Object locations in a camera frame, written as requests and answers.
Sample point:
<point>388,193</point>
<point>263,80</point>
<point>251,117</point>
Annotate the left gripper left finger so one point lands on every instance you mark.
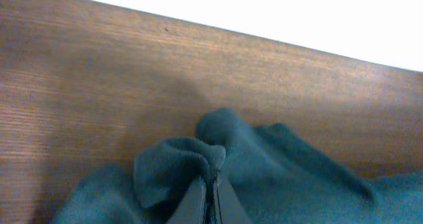
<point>191,209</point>

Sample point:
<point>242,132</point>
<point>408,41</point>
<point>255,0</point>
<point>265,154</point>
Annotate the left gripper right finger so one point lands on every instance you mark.
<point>228,209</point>

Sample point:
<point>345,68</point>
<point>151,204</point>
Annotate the dark green t-shirt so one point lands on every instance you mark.
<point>277,177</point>

